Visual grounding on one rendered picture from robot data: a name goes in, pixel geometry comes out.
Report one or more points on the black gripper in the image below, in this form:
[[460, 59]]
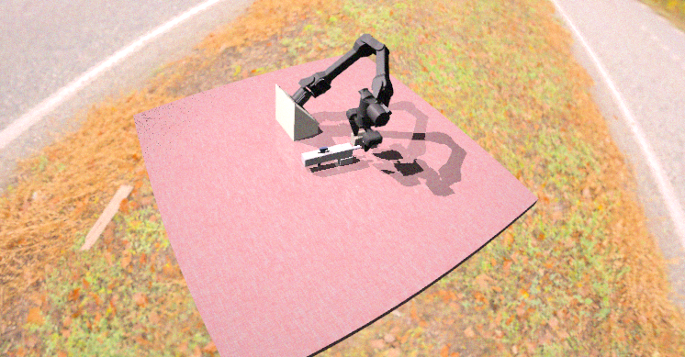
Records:
[[358, 120]]

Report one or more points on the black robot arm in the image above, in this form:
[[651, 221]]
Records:
[[375, 104]]

